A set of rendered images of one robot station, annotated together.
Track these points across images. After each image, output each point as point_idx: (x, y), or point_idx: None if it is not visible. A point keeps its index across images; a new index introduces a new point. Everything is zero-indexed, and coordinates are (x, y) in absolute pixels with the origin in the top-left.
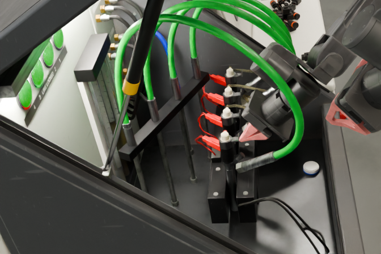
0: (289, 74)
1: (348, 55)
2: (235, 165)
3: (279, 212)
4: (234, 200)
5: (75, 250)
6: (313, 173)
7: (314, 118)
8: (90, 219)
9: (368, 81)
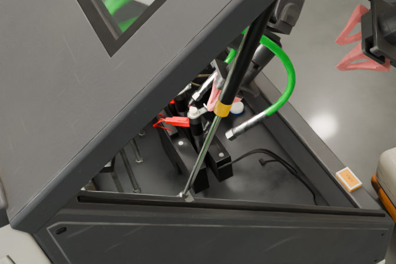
0: None
1: (299, 1)
2: (190, 133)
3: (235, 158)
4: (205, 165)
5: None
6: (241, 111)
7: None
8: (184, 248)
9: (389, 25)
